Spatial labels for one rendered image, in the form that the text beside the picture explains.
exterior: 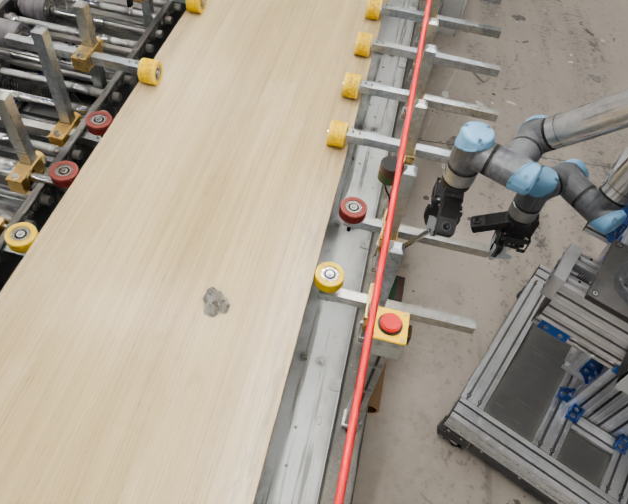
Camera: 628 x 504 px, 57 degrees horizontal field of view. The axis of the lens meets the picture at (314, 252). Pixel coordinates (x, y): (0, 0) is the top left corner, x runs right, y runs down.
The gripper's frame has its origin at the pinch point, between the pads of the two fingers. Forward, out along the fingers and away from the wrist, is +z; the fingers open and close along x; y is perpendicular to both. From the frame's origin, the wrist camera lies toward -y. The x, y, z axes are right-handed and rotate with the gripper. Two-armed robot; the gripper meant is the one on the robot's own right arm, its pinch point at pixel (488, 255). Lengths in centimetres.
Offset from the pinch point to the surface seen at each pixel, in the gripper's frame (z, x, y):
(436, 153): -13.5, 23.7, -21.4
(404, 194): -23.5, -5.8, -30.0
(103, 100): -1, 28, -133
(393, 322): -41, -55, -30
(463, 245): -3.5, -1.3, -8.6
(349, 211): -8.2, -2.3, -43.2
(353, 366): 12, -39, -32
